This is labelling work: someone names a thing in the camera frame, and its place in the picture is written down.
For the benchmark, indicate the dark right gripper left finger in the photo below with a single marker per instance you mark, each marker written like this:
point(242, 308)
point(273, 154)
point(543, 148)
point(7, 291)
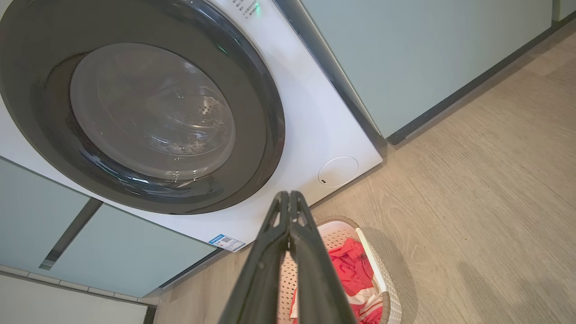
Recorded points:
point(261, 279)

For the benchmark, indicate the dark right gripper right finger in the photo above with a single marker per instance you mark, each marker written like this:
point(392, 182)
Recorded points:
point(315, 279)

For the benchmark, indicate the white perforated laundry basket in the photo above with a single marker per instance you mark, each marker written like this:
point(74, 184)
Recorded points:
point(391, 301)

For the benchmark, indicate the red and white garment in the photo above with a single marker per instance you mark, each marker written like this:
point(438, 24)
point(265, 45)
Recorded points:
point(353, 270)

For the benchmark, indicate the blue white energy label sticker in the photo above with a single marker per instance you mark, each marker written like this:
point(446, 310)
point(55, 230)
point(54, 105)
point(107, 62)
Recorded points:
point(228, 242)

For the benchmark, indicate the round white filter cover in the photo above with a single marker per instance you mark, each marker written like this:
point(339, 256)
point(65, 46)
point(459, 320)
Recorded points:
point(338, 171)

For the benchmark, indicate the dark round washer door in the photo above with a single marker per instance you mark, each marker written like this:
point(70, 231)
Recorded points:
point(256, 148)

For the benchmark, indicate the large pale green cabinet panel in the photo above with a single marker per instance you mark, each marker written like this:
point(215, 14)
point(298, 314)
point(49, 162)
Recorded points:
point(130, 252)

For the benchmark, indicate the white front-load washing machine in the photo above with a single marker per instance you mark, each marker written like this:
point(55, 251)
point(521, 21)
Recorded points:
point(310, 121)

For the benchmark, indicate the small pale green cabinet panel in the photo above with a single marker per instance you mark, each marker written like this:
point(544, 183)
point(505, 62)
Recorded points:
point(31, 216)

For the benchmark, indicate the wide pale green cabinet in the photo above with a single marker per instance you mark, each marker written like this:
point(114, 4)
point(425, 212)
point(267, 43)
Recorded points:
point(427, 58)

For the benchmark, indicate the narrow pale green cabinet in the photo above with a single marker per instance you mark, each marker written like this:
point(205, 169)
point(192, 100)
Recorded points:
point(566, 8)

